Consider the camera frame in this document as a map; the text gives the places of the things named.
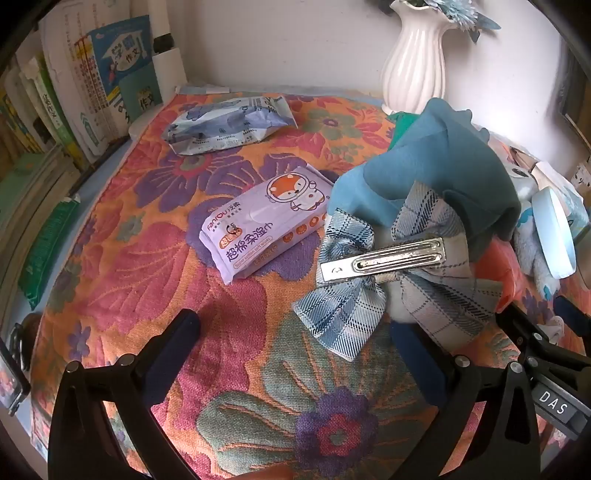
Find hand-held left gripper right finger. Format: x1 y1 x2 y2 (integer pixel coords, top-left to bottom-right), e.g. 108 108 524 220
390 320 541 480

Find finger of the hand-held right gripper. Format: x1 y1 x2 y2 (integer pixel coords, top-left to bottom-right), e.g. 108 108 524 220
494 301 555 365
553 294 591 356

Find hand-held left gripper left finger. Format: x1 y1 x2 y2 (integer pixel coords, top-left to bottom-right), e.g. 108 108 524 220
47 309 201 480

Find blue plaid bow hair clip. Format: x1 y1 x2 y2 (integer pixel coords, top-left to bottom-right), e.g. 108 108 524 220
292 181 506 361

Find green cloth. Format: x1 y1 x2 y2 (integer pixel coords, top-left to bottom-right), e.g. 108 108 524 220
387 111 423 148

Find light blue round case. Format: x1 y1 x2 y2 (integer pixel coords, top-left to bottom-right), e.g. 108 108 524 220
531 188 578 278

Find floral blanket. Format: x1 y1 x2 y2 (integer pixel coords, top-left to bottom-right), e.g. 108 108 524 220
34 88 591 480

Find purple wet wipes pack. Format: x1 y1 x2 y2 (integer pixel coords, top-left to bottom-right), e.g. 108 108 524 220
198 165 335 286

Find green packet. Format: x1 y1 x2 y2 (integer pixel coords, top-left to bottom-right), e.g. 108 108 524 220
17 196 81 311

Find black device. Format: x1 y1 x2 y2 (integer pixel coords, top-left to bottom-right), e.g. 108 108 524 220
0 311 44 416

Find teal cloth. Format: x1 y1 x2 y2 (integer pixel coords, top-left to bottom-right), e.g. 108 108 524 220
327 98 522 250

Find blue white wipes pack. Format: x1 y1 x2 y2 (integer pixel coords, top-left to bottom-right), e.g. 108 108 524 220
161 93 298 158

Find white ribbed vase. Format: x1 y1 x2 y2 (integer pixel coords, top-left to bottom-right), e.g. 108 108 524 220
380 0 458 115

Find white tube with black band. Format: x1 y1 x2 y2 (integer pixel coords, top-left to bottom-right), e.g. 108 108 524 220
150 0 188 93

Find row of books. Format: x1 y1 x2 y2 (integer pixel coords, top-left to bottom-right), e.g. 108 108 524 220
0 4 164 305

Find blue artificial flowers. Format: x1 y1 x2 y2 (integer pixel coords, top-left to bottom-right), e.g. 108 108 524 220
392 0 502 44

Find dark picture frame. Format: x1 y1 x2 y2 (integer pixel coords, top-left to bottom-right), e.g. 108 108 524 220
556 46 591 153

